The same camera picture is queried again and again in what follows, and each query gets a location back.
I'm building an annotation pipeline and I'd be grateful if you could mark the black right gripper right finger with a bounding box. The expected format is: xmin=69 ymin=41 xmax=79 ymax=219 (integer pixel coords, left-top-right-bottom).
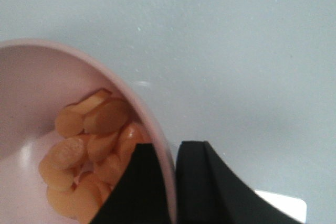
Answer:
xmin=176 ymin=141 xmax=297 ymax=223

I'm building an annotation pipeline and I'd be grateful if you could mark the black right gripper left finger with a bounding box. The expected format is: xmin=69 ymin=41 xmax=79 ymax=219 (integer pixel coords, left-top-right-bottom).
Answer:
xmin=91 ymin=144 xmax=171 ymax=223

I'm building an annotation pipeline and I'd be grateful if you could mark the orange ham slice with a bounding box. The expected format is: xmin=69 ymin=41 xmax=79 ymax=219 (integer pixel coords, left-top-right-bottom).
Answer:
xmin=114 ymin=122 xmax=152 ymax=164
xmin=83 ymin=99 xmax=131 ymax=134
xmin=38 ymin=137 xmax=87 ymax=191

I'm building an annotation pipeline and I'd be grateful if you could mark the orange ham slice top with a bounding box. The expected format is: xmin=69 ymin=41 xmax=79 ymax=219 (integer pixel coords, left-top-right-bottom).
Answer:
xmin=83 ymin=99 xmax=131 ymax=134

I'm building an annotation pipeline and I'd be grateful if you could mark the pink plastic bowl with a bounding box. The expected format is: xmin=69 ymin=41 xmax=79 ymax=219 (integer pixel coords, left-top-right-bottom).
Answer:
xmin=1 ymin=39 xmax=177 ymax=223

